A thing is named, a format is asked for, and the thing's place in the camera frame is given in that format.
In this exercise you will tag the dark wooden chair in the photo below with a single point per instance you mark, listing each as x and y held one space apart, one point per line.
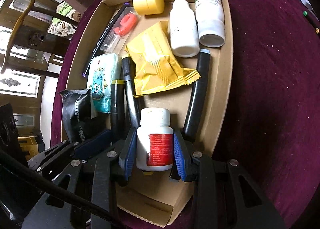
32 36

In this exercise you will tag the patterned cushion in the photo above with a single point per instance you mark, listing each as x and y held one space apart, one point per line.
62 23

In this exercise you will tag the cartoon print tissue pack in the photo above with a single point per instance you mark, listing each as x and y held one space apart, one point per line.
102 84

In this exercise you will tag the black marker grey cap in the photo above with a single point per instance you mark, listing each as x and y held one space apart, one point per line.
197 94

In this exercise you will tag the black marker green cap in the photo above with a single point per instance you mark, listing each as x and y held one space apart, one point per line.
308 16

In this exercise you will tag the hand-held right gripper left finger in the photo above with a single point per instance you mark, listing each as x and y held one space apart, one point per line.
127 154

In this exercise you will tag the white bottle green label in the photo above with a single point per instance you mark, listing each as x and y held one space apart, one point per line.
210 16

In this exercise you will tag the black gold-patterned snack packet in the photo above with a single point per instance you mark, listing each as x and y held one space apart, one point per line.
76 116

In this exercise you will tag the yellow round jar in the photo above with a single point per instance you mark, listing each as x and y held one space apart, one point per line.
148 2

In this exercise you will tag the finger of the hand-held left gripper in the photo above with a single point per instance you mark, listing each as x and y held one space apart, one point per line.
92 144

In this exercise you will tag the yellow wrapper packet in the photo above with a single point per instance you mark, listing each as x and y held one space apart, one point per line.
157 64

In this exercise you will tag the white bottle red label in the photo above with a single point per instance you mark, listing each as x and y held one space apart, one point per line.
155 141

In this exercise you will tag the cardboard box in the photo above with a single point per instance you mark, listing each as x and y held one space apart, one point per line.
200 129

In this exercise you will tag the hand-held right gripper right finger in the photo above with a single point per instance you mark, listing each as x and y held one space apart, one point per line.
180 156

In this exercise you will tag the wooden glass door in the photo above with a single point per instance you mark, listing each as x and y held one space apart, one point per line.
15 86

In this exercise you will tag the yellow box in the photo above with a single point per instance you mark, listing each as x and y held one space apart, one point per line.
27 144

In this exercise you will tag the clear packet red candle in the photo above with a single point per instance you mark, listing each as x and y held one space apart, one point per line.
120 29

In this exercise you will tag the small plain white bottle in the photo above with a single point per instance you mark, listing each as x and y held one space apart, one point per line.
182 29

